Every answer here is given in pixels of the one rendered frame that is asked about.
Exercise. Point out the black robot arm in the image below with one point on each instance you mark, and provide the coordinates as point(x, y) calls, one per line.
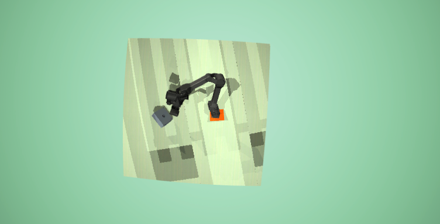
point(184, 90)

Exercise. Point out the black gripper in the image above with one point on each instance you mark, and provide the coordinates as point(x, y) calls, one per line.
point(174, 111)

